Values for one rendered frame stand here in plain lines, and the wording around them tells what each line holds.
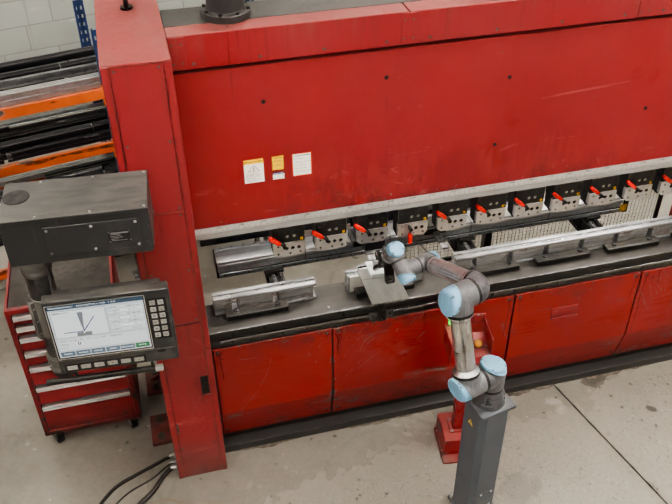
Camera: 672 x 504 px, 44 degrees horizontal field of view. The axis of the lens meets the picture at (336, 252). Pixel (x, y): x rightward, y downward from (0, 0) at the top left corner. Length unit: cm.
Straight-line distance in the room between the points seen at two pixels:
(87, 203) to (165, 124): 44
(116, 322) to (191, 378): 88
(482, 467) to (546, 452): 73
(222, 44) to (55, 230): 94
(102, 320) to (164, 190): 56
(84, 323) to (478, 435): 178
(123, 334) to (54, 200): 58
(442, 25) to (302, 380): 190
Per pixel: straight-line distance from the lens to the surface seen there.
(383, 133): 361
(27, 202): 302
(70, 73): 513
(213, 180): 354
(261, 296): 398
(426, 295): 410
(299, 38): 330
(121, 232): 294
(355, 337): 414
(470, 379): 351
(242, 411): 434
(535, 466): 458
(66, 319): 317
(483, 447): 388
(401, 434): 461
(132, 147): 319
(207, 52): 326
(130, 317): 315
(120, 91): 308
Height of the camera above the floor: 353
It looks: 38 degrees down
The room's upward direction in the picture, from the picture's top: straight up
